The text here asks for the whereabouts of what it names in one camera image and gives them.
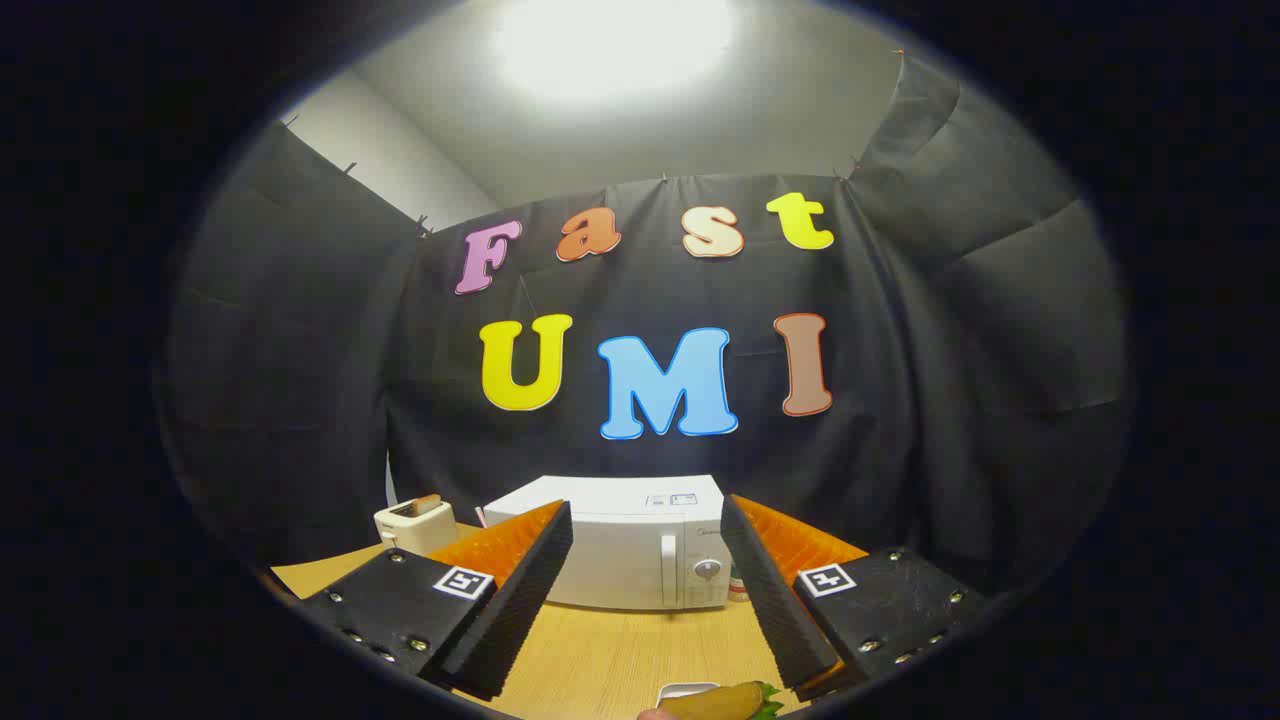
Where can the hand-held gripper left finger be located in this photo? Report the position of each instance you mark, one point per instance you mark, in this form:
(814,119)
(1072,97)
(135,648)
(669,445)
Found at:
(520,590)

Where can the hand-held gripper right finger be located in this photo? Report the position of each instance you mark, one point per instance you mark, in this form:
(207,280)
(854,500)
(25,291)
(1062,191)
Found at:
(775,600)

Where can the white microwave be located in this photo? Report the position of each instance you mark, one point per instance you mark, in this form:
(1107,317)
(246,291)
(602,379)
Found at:
(625,545)

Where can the brown bun lettuce burger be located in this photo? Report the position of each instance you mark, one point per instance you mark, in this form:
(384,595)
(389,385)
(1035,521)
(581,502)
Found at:
(720,703)

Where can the white toaster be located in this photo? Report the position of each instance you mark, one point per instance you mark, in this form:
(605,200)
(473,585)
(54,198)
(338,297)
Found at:
(412,525)

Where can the toast slice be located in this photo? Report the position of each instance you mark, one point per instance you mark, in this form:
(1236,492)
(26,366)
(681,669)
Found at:
(428,503)

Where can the small white plate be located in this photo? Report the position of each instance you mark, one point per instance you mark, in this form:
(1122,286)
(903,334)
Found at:
(682,690)

